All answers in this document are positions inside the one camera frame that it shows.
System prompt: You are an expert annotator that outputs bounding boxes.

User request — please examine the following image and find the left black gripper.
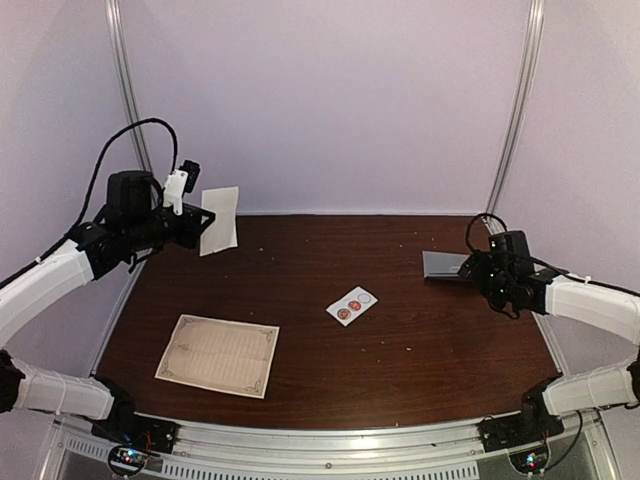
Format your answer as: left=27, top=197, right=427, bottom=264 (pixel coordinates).
left=126, top=204, right=215, bottom=253

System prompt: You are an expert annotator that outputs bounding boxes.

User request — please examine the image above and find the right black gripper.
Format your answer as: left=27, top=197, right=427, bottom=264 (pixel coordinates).
left=458, top=249, right=514, bottom=310

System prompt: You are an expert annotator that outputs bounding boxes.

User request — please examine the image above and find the beige letter paper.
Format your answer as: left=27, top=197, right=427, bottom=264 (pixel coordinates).
left=199, top=186, right=239, bottom=257
left=155, top=314, right=280, bottom=399

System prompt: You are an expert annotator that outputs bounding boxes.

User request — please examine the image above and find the grey envelope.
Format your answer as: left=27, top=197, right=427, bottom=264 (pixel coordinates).
left=422, top=250, right=468, bottom=282

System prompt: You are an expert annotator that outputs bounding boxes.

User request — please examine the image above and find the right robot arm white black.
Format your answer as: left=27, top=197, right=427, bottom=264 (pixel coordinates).
left=458, top=231, right=639, bottom=442

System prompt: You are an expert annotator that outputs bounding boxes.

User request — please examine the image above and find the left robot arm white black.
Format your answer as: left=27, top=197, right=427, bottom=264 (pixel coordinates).
left=1, top=161, right=215, bottom=444

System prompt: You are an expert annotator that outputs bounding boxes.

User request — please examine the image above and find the white sticker sheet with seals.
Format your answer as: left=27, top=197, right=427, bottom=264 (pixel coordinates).
left=326, top=287, right=378, bottom=327

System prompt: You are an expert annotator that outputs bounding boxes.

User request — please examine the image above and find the right circuit board with leds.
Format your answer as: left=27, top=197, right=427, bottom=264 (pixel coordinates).
left=509, top=447, right=549, bottom=475

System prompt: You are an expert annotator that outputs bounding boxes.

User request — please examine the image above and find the circuit board with leds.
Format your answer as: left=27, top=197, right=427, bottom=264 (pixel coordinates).
left=509, top=447, right=549, bottom=475
left=107, top=445, right=149, bottom=476

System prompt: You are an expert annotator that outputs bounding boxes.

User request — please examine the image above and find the left circuit board with leds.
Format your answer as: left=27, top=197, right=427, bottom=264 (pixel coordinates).
left=107, top=445, right=149, bottom=476

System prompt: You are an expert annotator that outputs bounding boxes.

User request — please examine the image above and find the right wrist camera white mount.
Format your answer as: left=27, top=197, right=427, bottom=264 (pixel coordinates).
left=489, top=231, right=515, bottom=259

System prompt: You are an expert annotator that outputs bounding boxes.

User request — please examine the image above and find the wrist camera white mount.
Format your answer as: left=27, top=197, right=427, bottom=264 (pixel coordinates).
left=489, top=231, right=515, bottom=259
left=163, top=160, right=201, bottom=216

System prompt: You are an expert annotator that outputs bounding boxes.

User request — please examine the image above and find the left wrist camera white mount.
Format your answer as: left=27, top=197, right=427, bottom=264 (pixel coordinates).
left=163, top=160, right=201, bottom=216

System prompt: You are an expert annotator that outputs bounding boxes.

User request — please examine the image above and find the right black cable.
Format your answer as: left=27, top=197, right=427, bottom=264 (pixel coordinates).
left=465, top=213, right=509, bottom=256

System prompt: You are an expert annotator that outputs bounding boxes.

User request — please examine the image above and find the black cable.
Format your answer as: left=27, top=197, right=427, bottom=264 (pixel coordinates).
left=67, top=118, right=180, bottom=236
left=465, top=213, right=509, bottom=256

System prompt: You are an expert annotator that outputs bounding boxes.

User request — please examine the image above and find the left black cable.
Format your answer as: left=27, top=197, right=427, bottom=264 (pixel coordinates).
left=67, top=118, right=180, bottom=236

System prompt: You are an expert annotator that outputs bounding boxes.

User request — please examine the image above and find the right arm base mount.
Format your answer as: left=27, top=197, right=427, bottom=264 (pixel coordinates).
left=477, top=412, right=564, bottom=453

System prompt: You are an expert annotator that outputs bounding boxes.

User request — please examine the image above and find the front aluminium rail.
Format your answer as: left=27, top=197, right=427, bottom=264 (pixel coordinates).
left=37, top=417, right=616, bottom=480

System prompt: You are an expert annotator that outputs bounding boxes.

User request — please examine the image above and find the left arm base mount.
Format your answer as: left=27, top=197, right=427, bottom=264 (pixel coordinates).
left=90, top=415, right=178, bottom=454

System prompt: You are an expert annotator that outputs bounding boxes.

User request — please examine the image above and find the left aluminium frame post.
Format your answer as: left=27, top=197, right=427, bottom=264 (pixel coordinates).
left=104, top=0, right=153, bottom=173

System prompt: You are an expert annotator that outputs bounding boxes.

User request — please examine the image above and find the aluminium frame post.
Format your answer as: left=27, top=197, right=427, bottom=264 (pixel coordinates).
left=486, top=0, right=545, bottom=214
left=104, top=0, right=153, bottom=173

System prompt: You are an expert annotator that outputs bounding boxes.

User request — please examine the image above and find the right aluminium frame post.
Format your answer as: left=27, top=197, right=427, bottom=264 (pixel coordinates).
left=486, top=0, right=545, bottom=214

